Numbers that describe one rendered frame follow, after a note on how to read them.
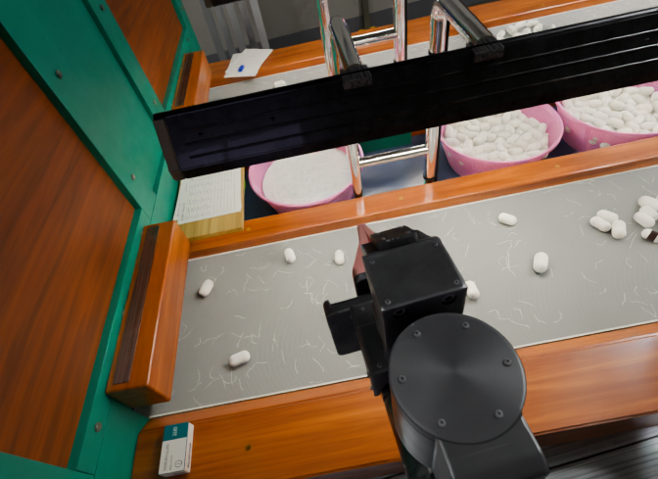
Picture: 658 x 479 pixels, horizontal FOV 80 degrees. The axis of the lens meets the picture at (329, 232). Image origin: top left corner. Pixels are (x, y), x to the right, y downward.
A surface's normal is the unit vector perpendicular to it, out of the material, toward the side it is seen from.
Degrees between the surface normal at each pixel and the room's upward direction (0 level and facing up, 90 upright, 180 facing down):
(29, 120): 90
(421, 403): 3
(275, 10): 90
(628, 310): 0
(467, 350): 3
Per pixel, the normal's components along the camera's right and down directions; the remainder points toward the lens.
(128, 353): -0.15, -0.63
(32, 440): 0.98, -0.20
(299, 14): 0.22, 0.73
